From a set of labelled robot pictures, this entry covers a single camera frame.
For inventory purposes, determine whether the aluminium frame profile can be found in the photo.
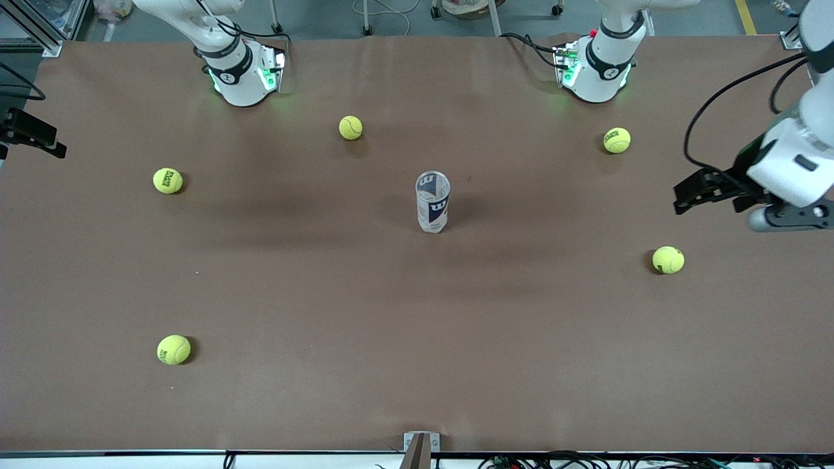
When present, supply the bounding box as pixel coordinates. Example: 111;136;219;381
0;0;90;58

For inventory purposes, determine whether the clear tennis ball can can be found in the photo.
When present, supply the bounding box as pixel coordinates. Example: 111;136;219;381
415;171;452;234

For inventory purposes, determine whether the clear plastic bag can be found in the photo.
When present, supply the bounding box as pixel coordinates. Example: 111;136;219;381
93;0;134;21

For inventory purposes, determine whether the grey metal edge bracket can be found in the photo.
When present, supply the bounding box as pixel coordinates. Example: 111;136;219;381
403;431;441;469

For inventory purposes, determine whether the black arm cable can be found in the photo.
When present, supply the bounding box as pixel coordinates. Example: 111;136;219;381
683;52;812;174
0;62;47;102

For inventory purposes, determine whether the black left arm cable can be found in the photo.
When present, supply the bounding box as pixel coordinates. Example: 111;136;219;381
683;52;812;174

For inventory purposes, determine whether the tangled black cable bundle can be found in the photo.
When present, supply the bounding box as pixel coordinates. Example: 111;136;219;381
478;449;834;469

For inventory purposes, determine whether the rolling chair base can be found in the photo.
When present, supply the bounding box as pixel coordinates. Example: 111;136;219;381
430;0;566;36

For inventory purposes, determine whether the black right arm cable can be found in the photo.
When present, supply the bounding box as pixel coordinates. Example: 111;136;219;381
0;62;47;102

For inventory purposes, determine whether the aluminium corner profile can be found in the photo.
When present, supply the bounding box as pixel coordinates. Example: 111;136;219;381
781;0;803;50

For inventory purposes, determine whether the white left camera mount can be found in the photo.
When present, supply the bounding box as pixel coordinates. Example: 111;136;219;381
746;117;834;209

